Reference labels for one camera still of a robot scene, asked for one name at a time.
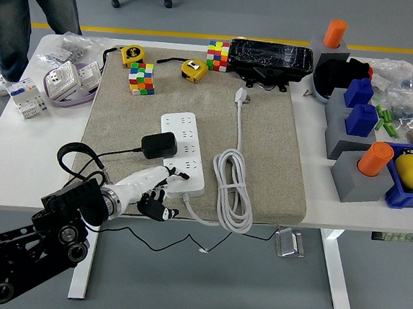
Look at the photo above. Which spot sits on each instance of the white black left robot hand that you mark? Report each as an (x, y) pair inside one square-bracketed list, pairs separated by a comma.
[(140, 183)]

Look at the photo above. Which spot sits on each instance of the black power adapter plug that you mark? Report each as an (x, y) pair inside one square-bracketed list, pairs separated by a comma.
[(159, 145)]

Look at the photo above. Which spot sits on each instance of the white power strip board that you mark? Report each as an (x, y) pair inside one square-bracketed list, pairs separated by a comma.
[(192, 124)]

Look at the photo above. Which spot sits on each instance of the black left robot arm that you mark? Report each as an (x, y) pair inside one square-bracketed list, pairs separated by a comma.
[(20, 254)]

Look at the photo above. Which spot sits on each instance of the white table leg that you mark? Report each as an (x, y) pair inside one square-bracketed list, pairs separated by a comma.
[(338, 281), (79, 288)]

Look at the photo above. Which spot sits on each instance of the table control panel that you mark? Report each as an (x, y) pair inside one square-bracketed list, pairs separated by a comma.
[(398, 237)]

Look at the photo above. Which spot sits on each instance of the purple tray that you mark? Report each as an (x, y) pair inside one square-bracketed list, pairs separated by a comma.
[(70, 102)]

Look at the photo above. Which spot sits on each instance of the yellow tape measure silver clip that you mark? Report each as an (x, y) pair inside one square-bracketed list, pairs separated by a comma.
[(194, 70)]

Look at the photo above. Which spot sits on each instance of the yellow tape measure printed 5m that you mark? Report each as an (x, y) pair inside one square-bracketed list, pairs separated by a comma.
[(133, 56)]

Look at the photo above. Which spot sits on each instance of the grey-brown mat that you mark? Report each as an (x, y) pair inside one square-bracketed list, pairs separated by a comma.
[(265, 148)]

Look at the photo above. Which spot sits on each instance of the blue plastic bin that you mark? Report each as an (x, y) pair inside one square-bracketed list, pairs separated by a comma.
[(401, 200)]

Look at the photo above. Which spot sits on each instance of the white blue circuit breaker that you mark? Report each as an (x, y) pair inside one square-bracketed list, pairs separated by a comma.
[(27, 97)]

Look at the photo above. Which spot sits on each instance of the tall multicolour puzzle cube stack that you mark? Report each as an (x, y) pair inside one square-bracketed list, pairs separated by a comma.
[(217, 56)]

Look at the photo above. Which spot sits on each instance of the clear bag of metal screws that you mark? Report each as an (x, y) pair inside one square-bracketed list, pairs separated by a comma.
[(69, 46)]

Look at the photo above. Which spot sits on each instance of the grey peg block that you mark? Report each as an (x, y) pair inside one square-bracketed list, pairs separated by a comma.
[(341, 144), (318, 50), (359, 186), (335, 102)]

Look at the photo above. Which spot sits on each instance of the yellow lemon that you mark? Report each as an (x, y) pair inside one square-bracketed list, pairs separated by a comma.
[(412, 171)]

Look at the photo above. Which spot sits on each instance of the black box wrapped in film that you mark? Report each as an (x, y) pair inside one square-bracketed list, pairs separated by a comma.
[(269, 57)]

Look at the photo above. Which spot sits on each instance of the orange cylinder peg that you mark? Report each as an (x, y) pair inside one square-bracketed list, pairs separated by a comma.
[(335, 32), (375, 158)]

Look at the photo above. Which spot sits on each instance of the small metal hook screw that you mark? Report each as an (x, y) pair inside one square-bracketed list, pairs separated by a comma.
[(307, 94)]

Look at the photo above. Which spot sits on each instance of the blue white round dish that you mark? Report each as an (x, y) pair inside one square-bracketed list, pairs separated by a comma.
[(320, 94)]

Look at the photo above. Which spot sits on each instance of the person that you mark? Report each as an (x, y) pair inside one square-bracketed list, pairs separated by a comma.
[(8, 18)]

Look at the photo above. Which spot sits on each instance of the blue square peg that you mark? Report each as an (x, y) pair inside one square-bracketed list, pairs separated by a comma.
[(361, 119), (358, 92)]

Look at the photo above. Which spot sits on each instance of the black cloth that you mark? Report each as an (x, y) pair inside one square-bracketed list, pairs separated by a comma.
[(338, 75)]

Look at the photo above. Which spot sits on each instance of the clear bag of blue parts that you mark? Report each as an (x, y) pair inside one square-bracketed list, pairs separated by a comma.
[(404, 106)]

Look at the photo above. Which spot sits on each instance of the clear bag of small parts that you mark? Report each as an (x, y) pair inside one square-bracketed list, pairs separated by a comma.
[(398, 75)]

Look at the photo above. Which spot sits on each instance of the white wall socket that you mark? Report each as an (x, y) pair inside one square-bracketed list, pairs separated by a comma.
[(62, 78), (88, 75)]

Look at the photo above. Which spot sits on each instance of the silver metal bracket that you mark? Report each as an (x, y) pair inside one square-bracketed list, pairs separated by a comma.
[(289, 245)]

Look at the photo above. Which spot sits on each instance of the green wall anchor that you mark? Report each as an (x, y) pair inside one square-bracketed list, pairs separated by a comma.
[(380, 125), (390, 129), (387, 115), (379, 111)]

